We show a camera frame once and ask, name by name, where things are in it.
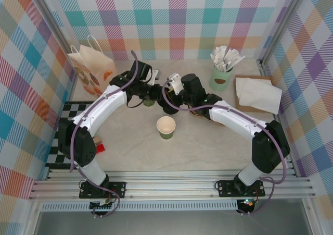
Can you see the aluminium left frame post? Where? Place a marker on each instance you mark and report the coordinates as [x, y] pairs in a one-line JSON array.
[[56, 24]]

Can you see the mint green holder cup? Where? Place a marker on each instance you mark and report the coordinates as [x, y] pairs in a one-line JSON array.
[[219, 81]]

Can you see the white sugar stick packet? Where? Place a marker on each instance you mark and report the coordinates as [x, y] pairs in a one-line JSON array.
[[238, 60], [221, 53], [213, 55], [232, 56]]

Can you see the left circuit board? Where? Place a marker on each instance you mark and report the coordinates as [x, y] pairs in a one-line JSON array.
[[102, 205]]

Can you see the tan wooden block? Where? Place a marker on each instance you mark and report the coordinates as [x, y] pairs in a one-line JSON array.
[[97, 140]]

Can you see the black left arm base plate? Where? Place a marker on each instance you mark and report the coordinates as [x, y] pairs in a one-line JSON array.
[[117, 189]]

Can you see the right circuit board with LED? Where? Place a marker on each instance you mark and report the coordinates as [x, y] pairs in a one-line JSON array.
[[247, 202]]

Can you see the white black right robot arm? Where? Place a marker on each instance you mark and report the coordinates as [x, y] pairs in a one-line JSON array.
[[234, 117]]

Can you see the black grey checkerboard mat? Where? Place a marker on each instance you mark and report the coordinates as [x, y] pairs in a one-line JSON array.
[[70, 108]]

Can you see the white napkin stack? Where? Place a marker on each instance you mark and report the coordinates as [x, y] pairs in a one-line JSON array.
[[240, 82]]

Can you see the donut print paper bag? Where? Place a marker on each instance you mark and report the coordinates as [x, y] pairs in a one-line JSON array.
[[96, 68]]

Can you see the brown cardboard cup carrier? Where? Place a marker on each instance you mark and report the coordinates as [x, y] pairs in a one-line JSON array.
[[197, 114]]

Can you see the aluminium right frame post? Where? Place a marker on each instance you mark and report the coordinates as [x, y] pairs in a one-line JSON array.
[[282, 24]]

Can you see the green paper coffee cup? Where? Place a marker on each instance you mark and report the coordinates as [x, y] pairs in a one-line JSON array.
[[165, 125]]

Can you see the aluminium mounting rail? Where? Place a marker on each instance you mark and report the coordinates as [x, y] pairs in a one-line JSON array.
[[169, 186]]

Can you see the black cup lid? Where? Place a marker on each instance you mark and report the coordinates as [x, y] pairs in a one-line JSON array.
[[170, 110]]

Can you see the red block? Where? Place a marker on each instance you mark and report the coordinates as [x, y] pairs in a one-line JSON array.
[[101, 148]]

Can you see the white napkins on tray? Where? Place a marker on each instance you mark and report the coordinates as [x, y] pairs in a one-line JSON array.
[[238, 103]]

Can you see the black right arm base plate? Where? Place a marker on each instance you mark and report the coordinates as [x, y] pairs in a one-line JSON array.
[[226, 188]]

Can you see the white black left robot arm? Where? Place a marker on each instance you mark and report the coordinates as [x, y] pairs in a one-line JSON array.
[[104, 107]]

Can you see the aluminium frame post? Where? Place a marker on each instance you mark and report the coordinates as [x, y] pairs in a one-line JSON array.
[[282, 24], [56, 24]]

